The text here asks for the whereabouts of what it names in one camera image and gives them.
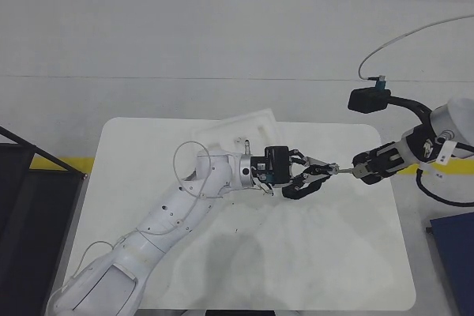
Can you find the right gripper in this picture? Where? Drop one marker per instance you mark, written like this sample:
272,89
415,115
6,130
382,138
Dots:
420,142

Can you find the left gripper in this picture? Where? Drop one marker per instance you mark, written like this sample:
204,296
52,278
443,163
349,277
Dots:
248,170

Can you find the metal key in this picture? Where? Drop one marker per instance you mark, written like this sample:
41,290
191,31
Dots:
347,171

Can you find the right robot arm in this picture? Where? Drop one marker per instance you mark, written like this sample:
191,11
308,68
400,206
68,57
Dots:
472,116

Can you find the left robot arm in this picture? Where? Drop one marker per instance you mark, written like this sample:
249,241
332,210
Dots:
162,233

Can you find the white foam tray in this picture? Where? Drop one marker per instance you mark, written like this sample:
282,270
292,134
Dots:
243,132

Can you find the blue partition panel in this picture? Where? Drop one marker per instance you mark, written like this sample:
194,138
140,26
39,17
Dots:
464,260

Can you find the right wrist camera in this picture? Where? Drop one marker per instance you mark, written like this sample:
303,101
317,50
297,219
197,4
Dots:
368,100

